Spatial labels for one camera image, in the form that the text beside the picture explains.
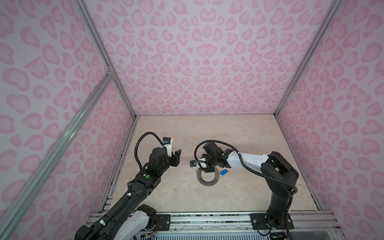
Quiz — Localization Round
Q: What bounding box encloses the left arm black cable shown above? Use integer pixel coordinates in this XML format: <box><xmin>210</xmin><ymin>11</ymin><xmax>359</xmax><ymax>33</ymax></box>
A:
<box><xmin>134</xmin><ymin>131</ymin><xmax>164</xmax><ymax>171</ymax></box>

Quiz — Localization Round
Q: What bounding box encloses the diagonal aluminium frame bar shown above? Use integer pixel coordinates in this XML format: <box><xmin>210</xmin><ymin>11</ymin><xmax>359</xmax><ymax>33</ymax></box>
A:
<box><xmin>1</xmin><ymin>72</ymin><xmax>115</xmax><ymax>240</ymax></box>

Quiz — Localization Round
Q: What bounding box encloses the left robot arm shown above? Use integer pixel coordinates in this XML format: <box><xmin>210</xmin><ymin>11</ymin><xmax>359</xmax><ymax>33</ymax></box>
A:
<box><xmin>75</xmin><ymin>148</ymin><xmax>182</xmax><ymax>240</ymax></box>

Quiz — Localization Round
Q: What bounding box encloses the key with blue tag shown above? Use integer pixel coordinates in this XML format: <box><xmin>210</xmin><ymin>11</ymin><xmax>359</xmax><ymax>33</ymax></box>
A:
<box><xmin>220</xmin><ymin>170</ymin><xmax>229</xmax><ymax>176</ymax></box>

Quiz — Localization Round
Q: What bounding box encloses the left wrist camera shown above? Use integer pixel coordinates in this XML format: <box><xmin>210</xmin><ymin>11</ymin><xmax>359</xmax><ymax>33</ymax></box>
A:
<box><xmin>163</xmin><ymin>137</ymin><xmax>173</xmax><ymax>157</ymax></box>

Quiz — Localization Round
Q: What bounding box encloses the metal perforated ring disc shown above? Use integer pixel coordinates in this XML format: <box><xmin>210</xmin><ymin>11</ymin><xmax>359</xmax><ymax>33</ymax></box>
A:
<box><xmin>196</xmin><ymin>167</ymin><xmax>220</xmax><ymax>187</ymax></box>

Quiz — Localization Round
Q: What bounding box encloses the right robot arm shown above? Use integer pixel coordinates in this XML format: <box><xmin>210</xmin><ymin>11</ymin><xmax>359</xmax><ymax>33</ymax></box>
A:
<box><xmin>194</xmin><ymin>140</ymin><xmax>299</xmax><ymax>229</ymax></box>

